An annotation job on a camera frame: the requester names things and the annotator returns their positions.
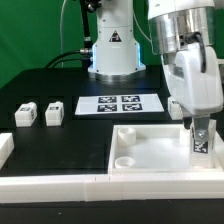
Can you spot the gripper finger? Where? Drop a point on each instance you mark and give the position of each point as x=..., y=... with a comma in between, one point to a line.
x=200, y=128

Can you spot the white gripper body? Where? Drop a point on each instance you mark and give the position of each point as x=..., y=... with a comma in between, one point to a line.
x=199, y=93

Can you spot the white square tabletop tray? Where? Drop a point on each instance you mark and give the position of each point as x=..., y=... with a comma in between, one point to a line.
x=156, y=149

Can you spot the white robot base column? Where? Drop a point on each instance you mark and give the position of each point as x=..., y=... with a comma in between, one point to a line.
x=116, y=53

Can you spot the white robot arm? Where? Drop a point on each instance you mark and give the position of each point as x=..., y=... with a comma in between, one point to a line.
x=182, y=33

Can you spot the white front fence bar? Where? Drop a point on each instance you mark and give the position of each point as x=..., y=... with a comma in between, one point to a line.
x=64, y=188

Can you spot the white sheet with tags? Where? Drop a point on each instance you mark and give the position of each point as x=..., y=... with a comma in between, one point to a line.
x=117, y=104

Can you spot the white left fence piece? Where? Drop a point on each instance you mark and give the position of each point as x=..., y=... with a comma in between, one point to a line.
x=6, y=147

